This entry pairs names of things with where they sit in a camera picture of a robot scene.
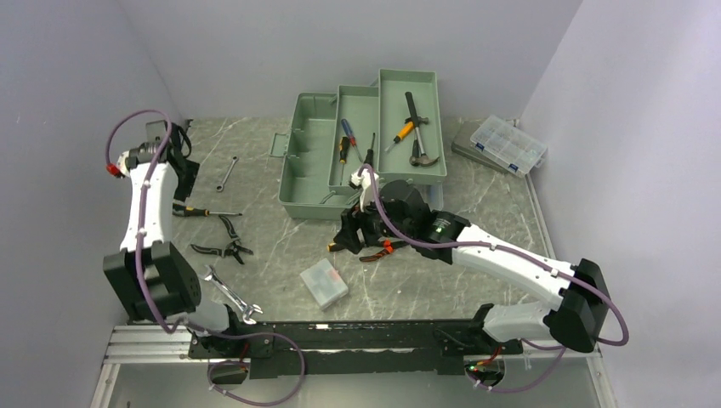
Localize clear compartment organizer box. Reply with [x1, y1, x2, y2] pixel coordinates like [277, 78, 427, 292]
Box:
[470, 115, 548, 178]

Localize orange black long nose pliers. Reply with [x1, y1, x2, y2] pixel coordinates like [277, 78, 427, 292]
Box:
[359, 240, 408, 263]

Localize aluminium frame rail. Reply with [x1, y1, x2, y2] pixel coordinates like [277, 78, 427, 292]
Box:
[92, 320, 616, 407]

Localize yellow black handled screwdriver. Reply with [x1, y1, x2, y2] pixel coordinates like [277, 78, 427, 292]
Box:
[363, 133, 377, 166]

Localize blue red tool at wall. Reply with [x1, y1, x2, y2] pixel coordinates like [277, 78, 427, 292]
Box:
[173, 122, 192, 150]

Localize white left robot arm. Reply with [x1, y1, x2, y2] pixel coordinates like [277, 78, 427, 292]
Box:
[102, 119, 245, 357]

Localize silver combination wrench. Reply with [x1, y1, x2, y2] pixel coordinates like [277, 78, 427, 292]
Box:
[202, 264, 263, 325]

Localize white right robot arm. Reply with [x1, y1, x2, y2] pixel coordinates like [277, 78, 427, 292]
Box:
[333, 173, 611, 353]

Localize small clear screw box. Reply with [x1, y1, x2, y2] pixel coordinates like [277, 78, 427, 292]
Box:
[299, 258, 349, 310]

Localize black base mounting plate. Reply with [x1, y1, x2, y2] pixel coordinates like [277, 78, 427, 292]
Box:
[188, 319, 523, 379]

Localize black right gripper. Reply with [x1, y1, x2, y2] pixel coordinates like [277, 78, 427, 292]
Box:
[333, 187, 414, 254]

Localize orange handled screwdriver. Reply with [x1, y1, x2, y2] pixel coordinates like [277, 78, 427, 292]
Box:
[384, 122, 414, 152]

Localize black handled pliers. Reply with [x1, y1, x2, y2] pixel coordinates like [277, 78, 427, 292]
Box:
[190, 214, 254, 266]

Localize yellow black tool handle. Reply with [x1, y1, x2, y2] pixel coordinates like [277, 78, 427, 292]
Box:
[172, 204, 242, 218]

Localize black handled hammer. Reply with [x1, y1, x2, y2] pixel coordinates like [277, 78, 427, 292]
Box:
[411, 116, 429, 162]

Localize small silver wrench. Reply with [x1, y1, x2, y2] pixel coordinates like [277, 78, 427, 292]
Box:
[216, 156, 239, 192]

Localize blue red handled screwdriver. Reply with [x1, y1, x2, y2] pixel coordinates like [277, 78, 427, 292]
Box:
[339, 118, 364, 165]

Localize green toolbox with clear lid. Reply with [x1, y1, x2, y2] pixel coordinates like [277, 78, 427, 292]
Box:
[270, 69, 447, 221]

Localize small claw hammer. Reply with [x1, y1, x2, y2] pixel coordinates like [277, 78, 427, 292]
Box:
[405, 92, 439, 167]

